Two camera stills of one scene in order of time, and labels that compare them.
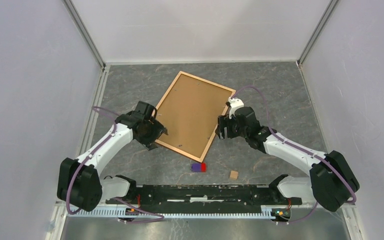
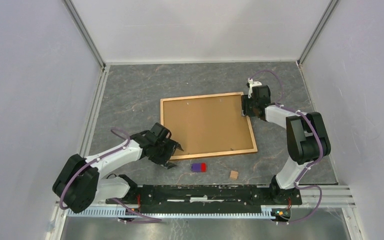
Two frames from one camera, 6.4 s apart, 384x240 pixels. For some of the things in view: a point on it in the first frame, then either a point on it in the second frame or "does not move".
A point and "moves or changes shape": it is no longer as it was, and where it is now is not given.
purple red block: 198,167 does not move
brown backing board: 189,113 moves or changes shape
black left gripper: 158,130 → 170,146
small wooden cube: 233,175 does not move
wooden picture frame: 189,113 moves or changes shape
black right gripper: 224,121 → 245,101
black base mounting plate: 198,199 does not move
